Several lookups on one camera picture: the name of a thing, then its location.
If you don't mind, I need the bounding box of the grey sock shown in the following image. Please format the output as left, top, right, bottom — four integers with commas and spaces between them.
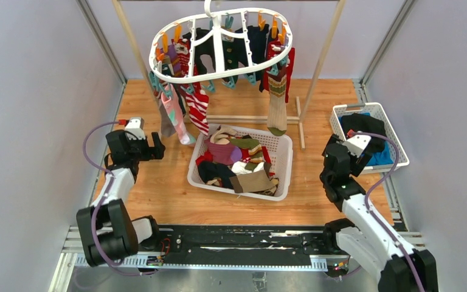
159, 95, 176, 137

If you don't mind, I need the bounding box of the pink sock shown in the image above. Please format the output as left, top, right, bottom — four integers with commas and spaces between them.
161, 86, 196, 146

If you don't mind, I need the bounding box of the red white striped sock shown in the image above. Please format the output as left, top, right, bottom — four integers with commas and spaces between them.
185, 89, 209, 136

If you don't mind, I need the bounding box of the white round clip hanger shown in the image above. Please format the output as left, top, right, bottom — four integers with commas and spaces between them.
149, 1, 293, 84

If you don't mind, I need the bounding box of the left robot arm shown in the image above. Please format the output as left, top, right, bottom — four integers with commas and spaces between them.
76, 130, 165, 266

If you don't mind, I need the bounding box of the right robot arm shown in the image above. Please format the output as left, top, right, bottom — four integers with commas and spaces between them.
319, 131, 439, 291

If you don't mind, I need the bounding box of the teal clip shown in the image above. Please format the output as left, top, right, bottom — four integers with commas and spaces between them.
222, 76, 238, 89

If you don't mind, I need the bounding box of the blue folded garment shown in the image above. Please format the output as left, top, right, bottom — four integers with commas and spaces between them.
338, 113, 395, 167

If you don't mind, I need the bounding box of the black folded garment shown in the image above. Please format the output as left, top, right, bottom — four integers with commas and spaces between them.
339, 113, 387, 153

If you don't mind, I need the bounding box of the white side basket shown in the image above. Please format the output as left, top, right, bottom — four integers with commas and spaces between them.
330, 102, 410, 176

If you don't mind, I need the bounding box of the white sock laundry basket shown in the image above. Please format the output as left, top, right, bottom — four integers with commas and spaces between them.
187, 125, 293, 201

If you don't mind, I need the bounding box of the tan striped hanging sock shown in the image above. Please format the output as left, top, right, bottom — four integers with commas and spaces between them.
267, 68, 287, 136

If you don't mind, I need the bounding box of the brown ribbed sock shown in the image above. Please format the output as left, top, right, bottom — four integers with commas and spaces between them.
229, 170, 275, 193

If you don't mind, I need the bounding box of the purple sock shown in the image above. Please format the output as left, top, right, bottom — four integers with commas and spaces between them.
162, 44, 182, 77

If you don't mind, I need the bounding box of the red patterned sock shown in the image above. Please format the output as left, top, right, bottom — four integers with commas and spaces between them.
175, 38, 201, 94

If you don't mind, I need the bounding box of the black hanging sock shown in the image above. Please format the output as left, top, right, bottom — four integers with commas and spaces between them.
194, 24, 269, 75

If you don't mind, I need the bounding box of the red hanging sock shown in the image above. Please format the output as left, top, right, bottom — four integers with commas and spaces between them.
259, 40, 296, 103

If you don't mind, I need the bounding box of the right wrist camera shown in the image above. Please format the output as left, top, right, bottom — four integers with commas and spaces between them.
342, 130, 371, 157

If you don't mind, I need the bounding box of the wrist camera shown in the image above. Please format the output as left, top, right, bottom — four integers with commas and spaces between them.
119, 117, 146, 140
342, 130, 371, 157

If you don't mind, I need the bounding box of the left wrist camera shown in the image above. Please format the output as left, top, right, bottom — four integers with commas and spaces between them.
119, 117, 146, 140

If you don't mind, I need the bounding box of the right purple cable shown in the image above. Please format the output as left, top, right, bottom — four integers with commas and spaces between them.
338, 131, 427, 292

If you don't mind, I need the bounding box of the purple cable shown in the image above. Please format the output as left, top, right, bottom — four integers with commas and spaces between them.
82, 120, 157, 278
338, 131, 427, 292

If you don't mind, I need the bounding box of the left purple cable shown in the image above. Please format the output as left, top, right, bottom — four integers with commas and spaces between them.
82, 120, 157, 278

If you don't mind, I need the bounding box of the wooden drying rack frame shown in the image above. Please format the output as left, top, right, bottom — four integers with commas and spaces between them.
111, 0, 347, 150

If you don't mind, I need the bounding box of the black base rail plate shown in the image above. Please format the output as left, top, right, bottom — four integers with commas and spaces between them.
139, 224, 351, 268

